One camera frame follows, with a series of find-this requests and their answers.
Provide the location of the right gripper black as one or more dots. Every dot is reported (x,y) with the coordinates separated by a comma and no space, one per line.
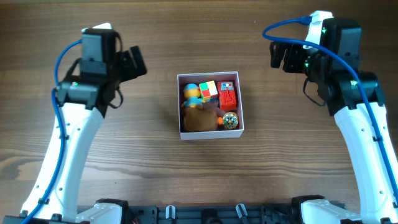
(288,56)

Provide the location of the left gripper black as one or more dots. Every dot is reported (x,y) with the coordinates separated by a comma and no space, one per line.
(133,70)

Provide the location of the white box pink interior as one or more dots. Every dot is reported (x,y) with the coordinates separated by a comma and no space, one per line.
(184,79)

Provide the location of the yellow duck toy blue hat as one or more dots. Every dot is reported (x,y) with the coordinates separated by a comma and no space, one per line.
(192,97)

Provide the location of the red toy robot car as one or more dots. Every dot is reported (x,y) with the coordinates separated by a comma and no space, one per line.
(227,96)

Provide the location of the small colourful puzzle cube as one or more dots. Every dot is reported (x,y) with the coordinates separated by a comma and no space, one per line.
(208,91)

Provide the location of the brown plush toy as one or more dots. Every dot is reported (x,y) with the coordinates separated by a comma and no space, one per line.
(200,120)

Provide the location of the gold spinning top toy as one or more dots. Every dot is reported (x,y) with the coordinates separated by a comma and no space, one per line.
(230,120)

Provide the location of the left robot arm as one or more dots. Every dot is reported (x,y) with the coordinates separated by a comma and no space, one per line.
(80,102)

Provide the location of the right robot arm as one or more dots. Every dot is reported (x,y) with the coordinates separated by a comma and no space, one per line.
(329,57)

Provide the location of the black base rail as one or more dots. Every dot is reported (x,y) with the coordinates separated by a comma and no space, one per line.
(281,213)

